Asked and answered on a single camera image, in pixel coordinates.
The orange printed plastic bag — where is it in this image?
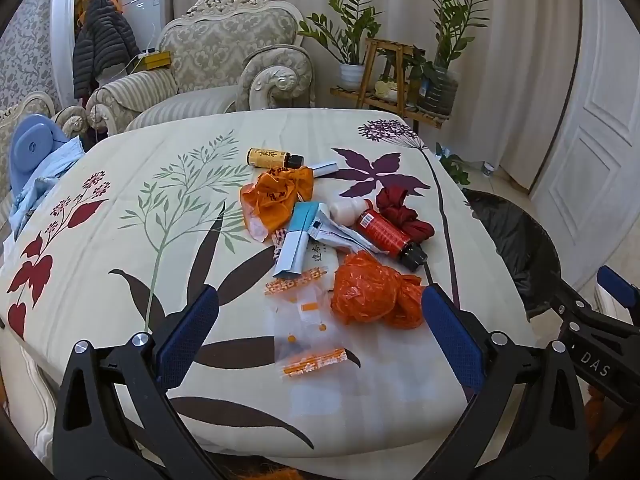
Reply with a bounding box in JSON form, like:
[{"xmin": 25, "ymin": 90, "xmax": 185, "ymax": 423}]
[{"xmin": 240, "ymin": 166, "xmax": 316, "ymax": 243}]

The tall plant glass pot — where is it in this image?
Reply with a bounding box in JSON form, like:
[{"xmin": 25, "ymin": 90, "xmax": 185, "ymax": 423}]
[{"xmin": 417, "ymin": 0, "xmax": 490, "ymax": 116}]

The trailing plant on stand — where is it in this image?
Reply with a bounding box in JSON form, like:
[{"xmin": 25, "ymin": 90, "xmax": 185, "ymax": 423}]
[{"xmin": 377, "ymin": 47, "xmax": 436, "ymax": 101}]

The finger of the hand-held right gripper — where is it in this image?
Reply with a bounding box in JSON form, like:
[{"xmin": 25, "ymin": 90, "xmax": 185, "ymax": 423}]
[
  {"xmin": 550, "ymin": 280, "xmax": 640, "ymax": 335},
  {"xmin": 596, "ymin": 265, "xmax": 640, "ymax": 312}
]

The ornate beige armchair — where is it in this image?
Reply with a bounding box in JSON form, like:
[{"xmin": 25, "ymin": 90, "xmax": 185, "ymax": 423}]
[{"xmin": 87, "ymin": 0, "xmax": 317, "ymax": 133}]

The light blue cloth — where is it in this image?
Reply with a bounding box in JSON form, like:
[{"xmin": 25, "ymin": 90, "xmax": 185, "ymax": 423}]
[{"xmin": 10, "ymin": 137, "xmax": 88, "ymax": 221}]

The yellow box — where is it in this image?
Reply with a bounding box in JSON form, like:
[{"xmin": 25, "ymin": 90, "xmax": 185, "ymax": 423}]
[{"xmin": 141, "ymin": 50, "xmax": 172, "ymax": 71}]

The dark red cloth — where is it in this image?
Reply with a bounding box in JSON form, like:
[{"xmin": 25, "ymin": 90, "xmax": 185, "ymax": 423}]
[{"xmin": 376, "ymin": 186, "xmax": 435, "ymax": 246}]

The white ornate chair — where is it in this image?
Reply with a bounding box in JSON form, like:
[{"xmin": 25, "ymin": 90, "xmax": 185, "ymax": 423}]
[{"xmin": 0, "ymin": 330, "xmax": 61, "ymax": 466}]

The black puffer jacket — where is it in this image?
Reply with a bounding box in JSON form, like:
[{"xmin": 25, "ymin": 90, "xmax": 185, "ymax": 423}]
[{"xmin": 72, "ymin": 0, "xmax": 142, "ymax": 101}]

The white wrapper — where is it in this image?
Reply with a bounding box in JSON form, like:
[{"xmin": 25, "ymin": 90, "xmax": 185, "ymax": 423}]
[{"xmin": 307, "ymin": 210, "xmax": 388, "ymax": 273}]

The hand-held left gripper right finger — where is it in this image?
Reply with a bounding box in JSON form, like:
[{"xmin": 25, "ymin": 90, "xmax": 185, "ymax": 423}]
[{"xmin": 415, "ymin": 284, "xmax": 588, "ymax": 480}]

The leafy plant white pot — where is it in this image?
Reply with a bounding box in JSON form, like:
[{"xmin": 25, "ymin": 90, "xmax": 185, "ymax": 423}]
[{"xmin": 297, "ymin": 0, "xmax": 383, "ymax": 92}]

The blue plastic seat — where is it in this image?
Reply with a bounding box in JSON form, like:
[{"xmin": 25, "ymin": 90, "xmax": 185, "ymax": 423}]
[{"xmin": 10, "ymin": 114, "xmax": 68, "ymax": 186}]

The wooden plant stand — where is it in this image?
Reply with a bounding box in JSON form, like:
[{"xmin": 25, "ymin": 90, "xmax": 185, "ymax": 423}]
[{"xmin": 330, "ymin": 37, "xmax": 451, "ymax": 131}]

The red bottle black cap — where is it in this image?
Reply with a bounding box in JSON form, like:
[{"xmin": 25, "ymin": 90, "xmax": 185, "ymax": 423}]
[{"xmin": 354, "ymin": 200, "xmax": 429, "ymax": 272}]

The clear bag orange print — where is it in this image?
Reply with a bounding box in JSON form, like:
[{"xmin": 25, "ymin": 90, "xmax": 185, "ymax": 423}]
[{"xmin": 264, "ymin": 267, "xmax": 348, "ymax": 378}]

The ornate beige sofa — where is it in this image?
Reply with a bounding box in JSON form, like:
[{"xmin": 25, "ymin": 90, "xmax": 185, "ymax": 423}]
[{"xmin": 0, "ymin": 91, "xmax": 91, "ymax": 201}]

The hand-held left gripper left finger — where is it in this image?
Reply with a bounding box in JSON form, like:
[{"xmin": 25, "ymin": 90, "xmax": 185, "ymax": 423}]
[{"xmin": 52, "ymin": 284, "xmax": 226, "ymax": 480}]

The pothos plant white pot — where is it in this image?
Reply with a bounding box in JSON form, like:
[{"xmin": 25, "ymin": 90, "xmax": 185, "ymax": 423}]
[{"xmin": 435, "ymin": 142, "xmax": 471, "ymax": 186}]

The white bottle red cap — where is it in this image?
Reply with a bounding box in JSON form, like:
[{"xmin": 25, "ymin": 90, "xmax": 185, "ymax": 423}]
[{"xmin": 327, "ymin": 199, "xmax": 375, "ymax": 225}]

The white panel door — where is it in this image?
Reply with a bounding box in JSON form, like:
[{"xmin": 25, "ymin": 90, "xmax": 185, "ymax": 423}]
[{"xmin": 530, "ymin": 0, "xmax": 640, "ymax": 291}]

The plain orange plastic bag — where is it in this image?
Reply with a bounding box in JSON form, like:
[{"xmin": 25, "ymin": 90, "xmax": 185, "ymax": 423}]
[{"xmin": 331, "ymin": 251, "xmax": 426, "ymax": 330}]

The yellow bottle black cap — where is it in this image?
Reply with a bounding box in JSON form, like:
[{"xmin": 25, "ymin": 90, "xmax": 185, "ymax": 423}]
[{"xmin": 246, "ymin": 147, "xmax": 305, "ymax": 170}]

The blue white carton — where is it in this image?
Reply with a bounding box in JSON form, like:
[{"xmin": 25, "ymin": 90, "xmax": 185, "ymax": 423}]
[{"xmin": 272, "ymin": 202, "xmax": 331, "ymax": 280}]

